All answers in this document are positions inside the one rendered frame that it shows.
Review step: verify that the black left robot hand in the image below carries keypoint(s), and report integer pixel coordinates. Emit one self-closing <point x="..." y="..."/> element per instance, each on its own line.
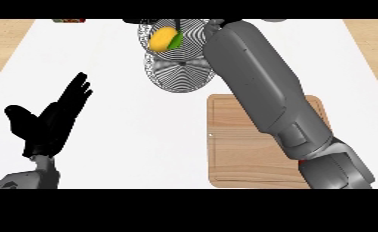
<point x="53" y="122"/>

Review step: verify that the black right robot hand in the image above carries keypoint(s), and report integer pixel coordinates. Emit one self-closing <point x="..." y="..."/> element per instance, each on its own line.
<point x="231" y="21"/>

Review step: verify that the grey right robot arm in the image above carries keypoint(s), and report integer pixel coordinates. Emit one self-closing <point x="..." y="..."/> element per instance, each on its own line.
<point x="260" y="86"/>

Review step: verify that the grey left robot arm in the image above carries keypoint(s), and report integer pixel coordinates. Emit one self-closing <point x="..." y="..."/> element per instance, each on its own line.
<point x="30" y="178"/>

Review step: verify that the yellow lemon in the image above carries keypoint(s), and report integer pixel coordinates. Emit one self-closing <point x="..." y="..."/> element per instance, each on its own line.
<point x="163" y="39"/>

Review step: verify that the wooden cutting board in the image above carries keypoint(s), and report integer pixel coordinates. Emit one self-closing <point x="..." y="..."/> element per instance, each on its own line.
<point x="241" y="152"/>

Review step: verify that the grey round object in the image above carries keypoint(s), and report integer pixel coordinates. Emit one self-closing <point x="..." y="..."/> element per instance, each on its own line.
<point x="273" y="19"/>

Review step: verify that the green fruit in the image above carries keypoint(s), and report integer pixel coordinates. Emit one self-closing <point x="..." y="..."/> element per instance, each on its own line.
<point x="176" y="42"/>

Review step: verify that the red and green object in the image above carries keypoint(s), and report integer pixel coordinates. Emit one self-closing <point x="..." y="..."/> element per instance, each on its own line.
<point x="68" y="20"/>

